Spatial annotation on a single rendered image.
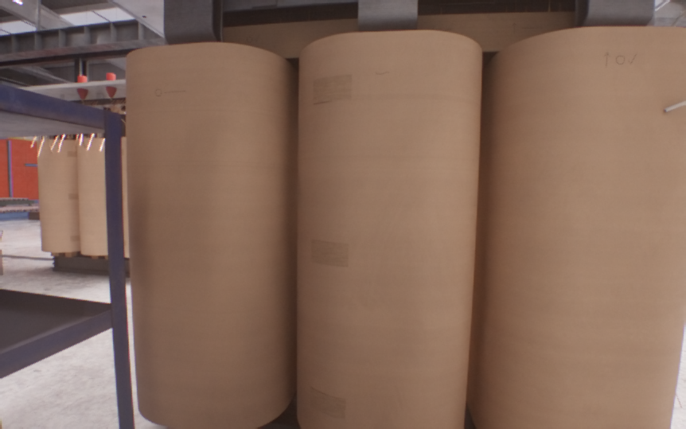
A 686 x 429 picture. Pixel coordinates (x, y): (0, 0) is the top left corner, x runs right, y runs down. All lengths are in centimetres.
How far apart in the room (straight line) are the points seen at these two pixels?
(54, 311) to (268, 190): 51
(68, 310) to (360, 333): 60
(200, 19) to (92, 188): 254
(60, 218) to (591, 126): 353
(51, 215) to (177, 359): 284
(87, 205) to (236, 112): 265
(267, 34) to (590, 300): 90
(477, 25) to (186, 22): 65
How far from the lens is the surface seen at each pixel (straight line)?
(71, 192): 358
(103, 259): 349
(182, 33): 92
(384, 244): 67
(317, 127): 72
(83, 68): 1404
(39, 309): 97
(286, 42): 91
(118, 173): 75
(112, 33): 1225
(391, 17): 78
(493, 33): 90
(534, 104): 77
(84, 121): 72
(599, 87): 78
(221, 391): 89
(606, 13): 88
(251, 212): 77
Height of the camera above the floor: 77
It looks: 4 degrees down
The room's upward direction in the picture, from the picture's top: 1 degrees clockwise
